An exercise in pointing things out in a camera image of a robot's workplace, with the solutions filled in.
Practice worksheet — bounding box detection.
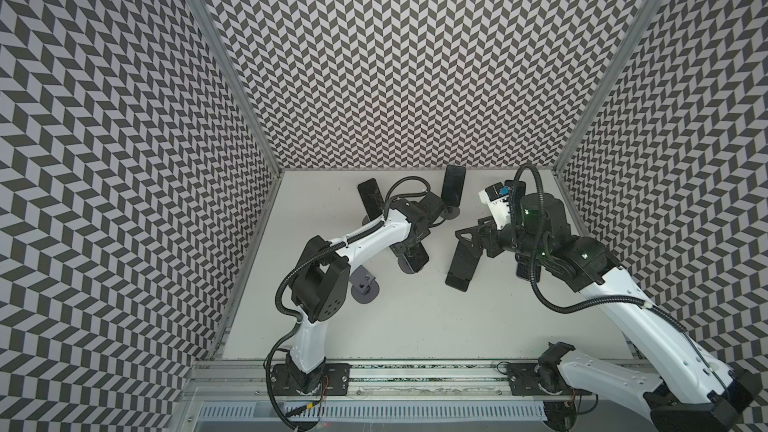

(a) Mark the aluminium corner post right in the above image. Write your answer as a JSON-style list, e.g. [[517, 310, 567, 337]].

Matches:
[[552, 0, 664, 177]]

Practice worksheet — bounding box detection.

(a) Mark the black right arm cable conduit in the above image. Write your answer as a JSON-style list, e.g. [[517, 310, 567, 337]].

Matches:
[[506, 161, 691, 337]]

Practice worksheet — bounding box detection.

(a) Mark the round grey stand front left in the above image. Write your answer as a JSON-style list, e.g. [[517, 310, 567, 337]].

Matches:
[[349, 266, 380, 304]]

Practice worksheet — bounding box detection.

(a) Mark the aluminium corner post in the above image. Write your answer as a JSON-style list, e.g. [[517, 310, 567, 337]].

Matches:
[[185, 0, 282, 175], [552, 0, 664, 177]]

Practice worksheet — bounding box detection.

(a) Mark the round grey stand back right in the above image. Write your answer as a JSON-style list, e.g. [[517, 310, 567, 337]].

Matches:
[[440, 205, 461, 220]]

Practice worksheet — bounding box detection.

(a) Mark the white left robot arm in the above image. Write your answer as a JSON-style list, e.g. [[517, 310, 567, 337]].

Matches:
[[274, 192, 446, 394]]

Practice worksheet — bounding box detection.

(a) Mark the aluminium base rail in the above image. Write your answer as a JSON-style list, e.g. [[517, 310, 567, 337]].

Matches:
[[185, 359, 661, 403]]

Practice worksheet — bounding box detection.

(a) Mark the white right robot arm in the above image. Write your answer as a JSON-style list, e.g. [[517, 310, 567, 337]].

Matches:
[[446, 182, 763, 431]]

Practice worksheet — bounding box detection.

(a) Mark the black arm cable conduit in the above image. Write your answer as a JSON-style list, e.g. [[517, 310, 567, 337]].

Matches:
[[506, 161, 691, 337], [263, 175, 433, 432]]

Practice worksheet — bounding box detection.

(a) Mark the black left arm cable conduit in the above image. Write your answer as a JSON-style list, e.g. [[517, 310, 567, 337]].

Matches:
[[263, 175, 433, 432]]

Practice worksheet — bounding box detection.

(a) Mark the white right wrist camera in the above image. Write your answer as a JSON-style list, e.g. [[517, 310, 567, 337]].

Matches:
[[479, 180, 526, 230]]

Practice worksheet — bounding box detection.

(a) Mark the aluminium corner post left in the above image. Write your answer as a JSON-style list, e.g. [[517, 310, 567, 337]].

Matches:
[[185, 0, 282, 175]]

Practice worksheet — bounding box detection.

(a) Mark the white slotted cable duct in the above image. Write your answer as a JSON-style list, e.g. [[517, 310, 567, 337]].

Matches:
[[198, 400, 546, 423]]

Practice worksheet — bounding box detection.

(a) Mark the green-edged phone on round stand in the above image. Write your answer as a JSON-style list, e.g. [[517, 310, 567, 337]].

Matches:
[[440, 165, 466, 208]]

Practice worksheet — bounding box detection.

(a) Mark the round grey stand centre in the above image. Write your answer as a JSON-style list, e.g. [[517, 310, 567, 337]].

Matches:
[[398, 255, 421, 275]]

